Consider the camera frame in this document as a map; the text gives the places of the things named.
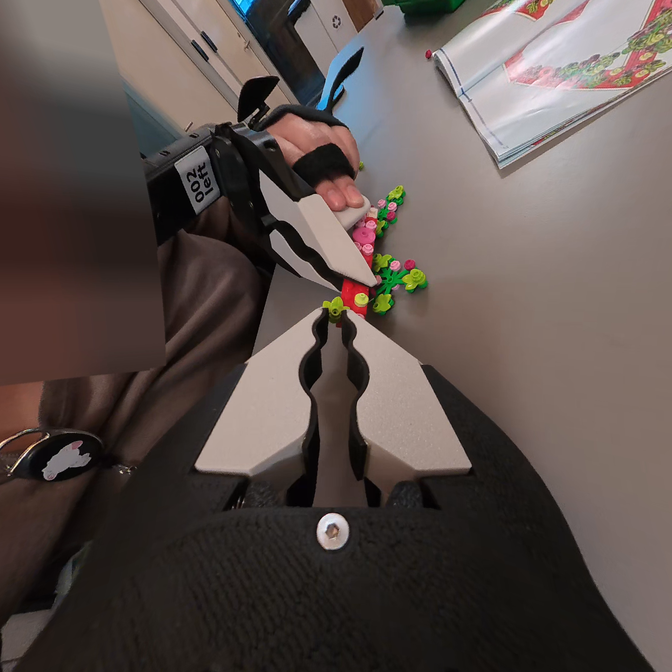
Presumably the black oval charm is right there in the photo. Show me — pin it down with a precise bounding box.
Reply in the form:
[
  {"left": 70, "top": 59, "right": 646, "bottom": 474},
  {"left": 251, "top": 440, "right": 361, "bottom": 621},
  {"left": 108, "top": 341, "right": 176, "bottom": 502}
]
[{"left": 21, "top": 429, "right": 106, "bottom": 482}]

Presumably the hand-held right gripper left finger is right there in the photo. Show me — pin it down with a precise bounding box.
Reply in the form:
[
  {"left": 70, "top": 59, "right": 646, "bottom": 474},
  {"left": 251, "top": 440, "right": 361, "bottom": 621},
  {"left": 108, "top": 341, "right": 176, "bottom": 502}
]
[{"left": 194, "top": 307, "right": 323, "bottom": 490}]

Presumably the person's left hand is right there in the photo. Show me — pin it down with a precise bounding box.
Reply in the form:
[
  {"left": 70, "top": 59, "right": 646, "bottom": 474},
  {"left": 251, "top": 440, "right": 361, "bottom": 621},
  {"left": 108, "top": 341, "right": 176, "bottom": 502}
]
[{"left": 270, "top": 113, "right": 369, "bottom": 211}]

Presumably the white cabinet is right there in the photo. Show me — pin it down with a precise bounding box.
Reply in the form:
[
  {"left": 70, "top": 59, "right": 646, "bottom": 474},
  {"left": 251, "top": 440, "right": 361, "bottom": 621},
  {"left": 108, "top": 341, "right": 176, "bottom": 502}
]
[{"left": 139, "top": 0, "right": 295, "bottom": 114}]

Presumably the green plastic crate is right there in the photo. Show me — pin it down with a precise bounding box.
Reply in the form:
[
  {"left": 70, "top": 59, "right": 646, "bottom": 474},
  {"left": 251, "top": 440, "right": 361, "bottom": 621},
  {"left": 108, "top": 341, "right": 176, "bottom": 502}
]
[{"left": 382, "top": 0, "right": 469, "bottom": 15}]

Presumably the red lego strip with flowers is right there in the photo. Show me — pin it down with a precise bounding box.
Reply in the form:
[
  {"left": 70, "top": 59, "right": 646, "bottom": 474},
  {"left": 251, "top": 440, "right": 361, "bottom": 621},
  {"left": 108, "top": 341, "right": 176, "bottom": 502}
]
[{"left": 322, "top": 207, "right": 381, "bottom": 328}]

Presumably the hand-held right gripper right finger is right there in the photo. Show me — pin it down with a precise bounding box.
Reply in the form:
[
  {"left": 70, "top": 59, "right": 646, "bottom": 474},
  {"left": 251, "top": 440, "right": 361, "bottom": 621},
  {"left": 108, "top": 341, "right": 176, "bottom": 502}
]
[{"left": 340, "top": 314, "right": 472, "bottom": 492}]

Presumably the metal carabiner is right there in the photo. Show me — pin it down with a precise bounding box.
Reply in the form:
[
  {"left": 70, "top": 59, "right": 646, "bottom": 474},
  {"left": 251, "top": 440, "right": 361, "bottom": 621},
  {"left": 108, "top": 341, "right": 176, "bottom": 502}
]
[{"left": 0, "top": 427, "right": 52, "bottom": 476}]

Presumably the lego instruction booklet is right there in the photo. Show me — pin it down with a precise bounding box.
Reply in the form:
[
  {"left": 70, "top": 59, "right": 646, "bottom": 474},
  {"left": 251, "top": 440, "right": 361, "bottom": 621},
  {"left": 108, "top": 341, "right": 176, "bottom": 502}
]
[{"left": 433, "top": 0, "right": 672, "bottom": 170}]

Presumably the white recycling bin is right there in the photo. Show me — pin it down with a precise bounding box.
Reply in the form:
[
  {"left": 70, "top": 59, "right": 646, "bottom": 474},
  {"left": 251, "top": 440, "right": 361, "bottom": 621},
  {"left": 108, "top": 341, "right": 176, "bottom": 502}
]
[{"left": 294, "top": 0, "right": 364, "bottom": 56}]

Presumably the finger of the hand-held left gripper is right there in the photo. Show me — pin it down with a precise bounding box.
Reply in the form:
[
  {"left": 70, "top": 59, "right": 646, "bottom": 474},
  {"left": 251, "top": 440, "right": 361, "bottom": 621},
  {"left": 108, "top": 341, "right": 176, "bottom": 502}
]
[
  {"left": 268, "top": 230, "right": 345, "bottom": 293},
  {"left": 259, "top": 169, "right": 380, "bottom": 288}
]

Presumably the person's torso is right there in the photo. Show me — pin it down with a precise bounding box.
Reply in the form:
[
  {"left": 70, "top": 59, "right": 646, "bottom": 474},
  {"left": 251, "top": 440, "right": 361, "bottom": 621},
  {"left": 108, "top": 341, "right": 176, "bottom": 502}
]
[{"left": 0, "top": 197, "right": 276, "bottom": 631}]

